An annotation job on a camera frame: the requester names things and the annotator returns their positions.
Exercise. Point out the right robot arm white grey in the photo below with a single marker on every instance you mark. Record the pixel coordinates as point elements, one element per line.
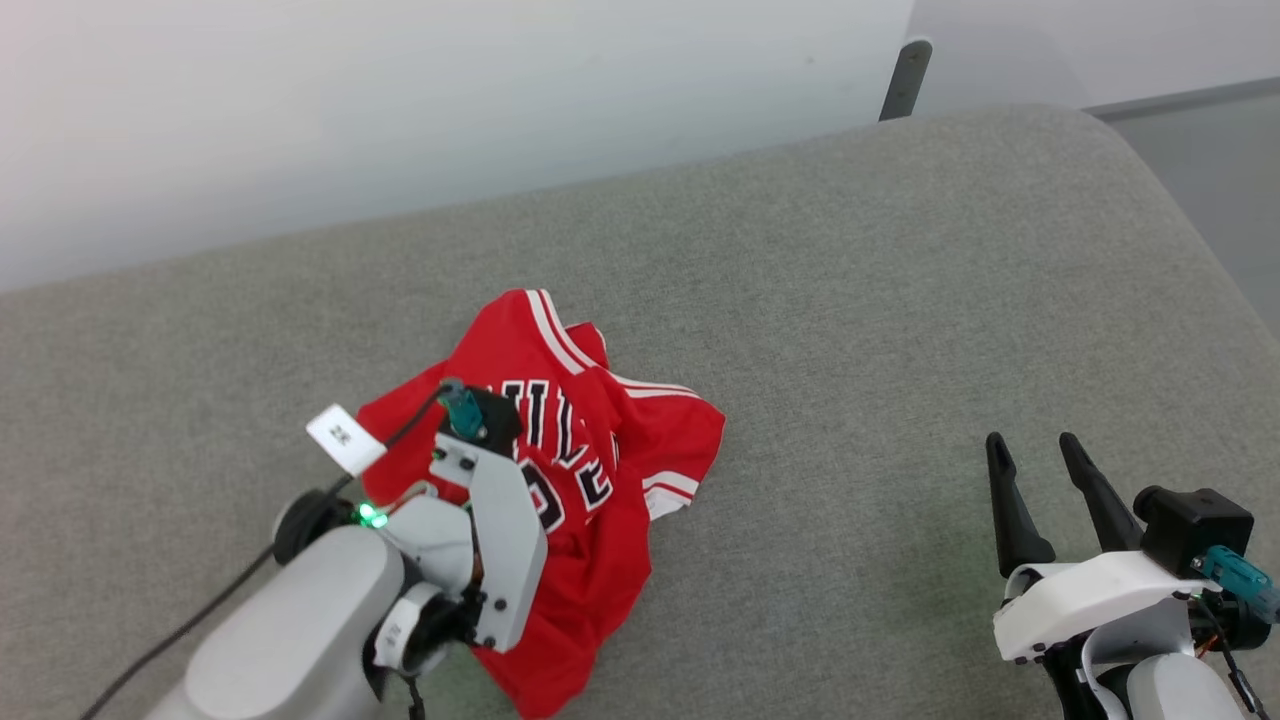
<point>1160,690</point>

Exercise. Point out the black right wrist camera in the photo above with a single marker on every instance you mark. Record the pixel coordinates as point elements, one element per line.
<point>1195,530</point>

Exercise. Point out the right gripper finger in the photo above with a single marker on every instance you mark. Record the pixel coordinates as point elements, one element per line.
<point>1100,500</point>
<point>1012,520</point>

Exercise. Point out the red Bulls 23 jersey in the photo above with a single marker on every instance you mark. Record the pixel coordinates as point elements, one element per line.
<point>600,450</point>

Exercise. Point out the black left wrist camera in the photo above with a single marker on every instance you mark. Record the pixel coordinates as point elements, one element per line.
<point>488,412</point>

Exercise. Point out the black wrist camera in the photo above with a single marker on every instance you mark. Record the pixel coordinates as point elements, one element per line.
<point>1195,530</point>
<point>488,412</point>

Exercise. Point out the grey metal post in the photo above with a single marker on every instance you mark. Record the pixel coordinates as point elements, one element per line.
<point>905,80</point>

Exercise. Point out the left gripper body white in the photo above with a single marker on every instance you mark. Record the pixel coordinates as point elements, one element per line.
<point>505,540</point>

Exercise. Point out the grey fabric sofa cushion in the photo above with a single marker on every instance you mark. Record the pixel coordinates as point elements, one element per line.
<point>850,300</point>

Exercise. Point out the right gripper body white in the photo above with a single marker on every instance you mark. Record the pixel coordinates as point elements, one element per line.
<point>1090,595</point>

